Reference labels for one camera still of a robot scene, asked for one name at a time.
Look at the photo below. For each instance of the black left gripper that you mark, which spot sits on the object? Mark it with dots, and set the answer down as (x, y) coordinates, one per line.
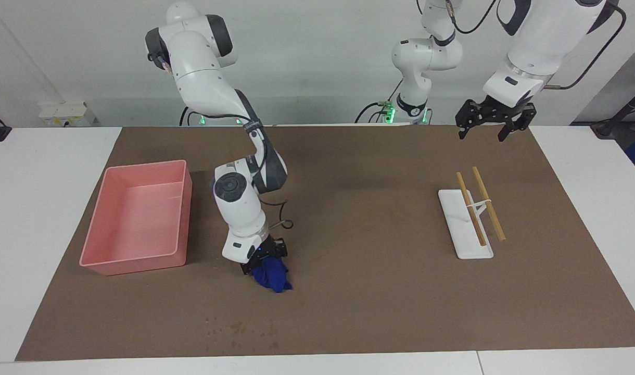
(500, 110)

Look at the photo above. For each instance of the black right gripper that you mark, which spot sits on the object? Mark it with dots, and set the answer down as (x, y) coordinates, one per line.
(269, 251)

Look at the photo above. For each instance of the blue towel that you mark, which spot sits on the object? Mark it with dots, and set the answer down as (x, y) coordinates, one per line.
(273, 276)

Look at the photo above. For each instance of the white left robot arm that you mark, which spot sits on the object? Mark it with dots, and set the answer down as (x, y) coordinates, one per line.
(427, 52)

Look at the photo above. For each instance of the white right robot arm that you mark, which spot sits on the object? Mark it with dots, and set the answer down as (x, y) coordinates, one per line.
(239, 208)

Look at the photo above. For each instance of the white towel rack stand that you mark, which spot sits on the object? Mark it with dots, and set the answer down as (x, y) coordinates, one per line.
(468, 245)

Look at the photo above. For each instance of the wooden rack rod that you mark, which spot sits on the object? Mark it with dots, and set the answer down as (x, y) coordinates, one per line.
(489, 204)
(472, 211)

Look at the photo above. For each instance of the black stand leg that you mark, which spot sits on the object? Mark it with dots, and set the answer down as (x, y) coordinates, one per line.
(606, 127)

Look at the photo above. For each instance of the brown table mat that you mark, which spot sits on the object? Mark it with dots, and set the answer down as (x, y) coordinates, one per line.
(375, 291)

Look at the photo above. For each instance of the pink plastic bin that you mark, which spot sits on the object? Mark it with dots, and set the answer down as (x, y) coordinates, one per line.
(140, 219)

